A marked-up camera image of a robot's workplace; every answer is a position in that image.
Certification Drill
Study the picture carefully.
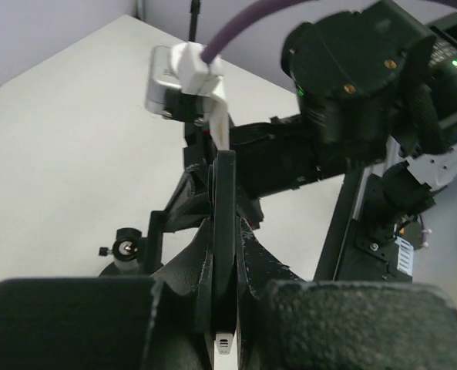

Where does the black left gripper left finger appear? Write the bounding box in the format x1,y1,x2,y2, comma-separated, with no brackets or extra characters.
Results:
0,220,213,369

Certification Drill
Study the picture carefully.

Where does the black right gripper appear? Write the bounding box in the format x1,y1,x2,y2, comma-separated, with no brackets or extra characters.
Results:
163,123,264,231

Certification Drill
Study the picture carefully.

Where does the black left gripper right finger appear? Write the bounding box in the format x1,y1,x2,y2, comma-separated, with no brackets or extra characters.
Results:
237,218,457,369

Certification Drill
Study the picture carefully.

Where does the black phone stand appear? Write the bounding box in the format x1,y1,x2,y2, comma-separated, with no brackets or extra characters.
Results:
188,0,201,42
99,210,166,277

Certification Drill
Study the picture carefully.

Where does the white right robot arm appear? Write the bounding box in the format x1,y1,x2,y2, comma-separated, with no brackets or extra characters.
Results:
160,1,457,281

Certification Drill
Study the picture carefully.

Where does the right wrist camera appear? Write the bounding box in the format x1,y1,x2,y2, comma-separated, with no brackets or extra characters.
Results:
145,42,230,150

